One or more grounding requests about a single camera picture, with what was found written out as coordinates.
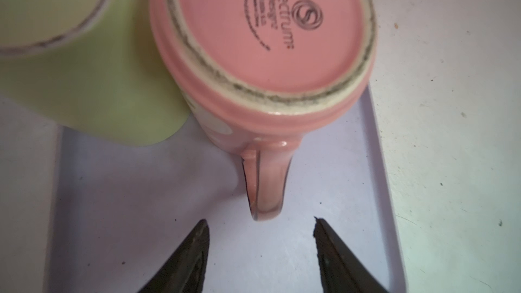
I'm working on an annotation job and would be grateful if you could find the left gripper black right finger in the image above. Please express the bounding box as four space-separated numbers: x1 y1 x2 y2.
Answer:
313 218 387 293

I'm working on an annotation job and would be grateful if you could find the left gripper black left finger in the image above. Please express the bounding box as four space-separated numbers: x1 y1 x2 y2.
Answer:
139 219 210 293

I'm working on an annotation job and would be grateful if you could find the pink patterned mug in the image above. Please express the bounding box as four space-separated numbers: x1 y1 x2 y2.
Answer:
149 0 378 221

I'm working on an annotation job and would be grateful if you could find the light green mug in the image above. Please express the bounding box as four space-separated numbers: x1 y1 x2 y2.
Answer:
1 0 190 146

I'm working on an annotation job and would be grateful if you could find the lavender plastic tray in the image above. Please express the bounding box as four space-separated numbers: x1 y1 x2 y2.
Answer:
44 91 406 292

